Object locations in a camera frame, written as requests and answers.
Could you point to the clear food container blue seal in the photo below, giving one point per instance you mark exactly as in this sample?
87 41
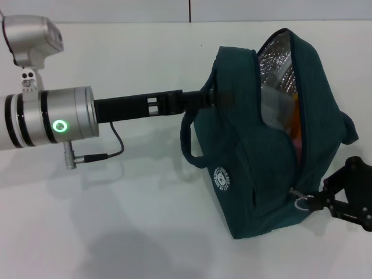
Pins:
276 107

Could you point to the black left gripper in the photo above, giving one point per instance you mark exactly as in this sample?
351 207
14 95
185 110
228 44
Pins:
128 107

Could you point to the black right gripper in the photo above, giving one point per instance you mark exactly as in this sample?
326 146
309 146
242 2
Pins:
361 191

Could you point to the dark teal insulated lunch bag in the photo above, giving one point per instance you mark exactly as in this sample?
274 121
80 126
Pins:
261 145

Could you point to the pink toy peach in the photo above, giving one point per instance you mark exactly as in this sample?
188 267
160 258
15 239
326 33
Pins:
298 146

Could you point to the yellow banana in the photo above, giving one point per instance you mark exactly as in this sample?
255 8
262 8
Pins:
297 116

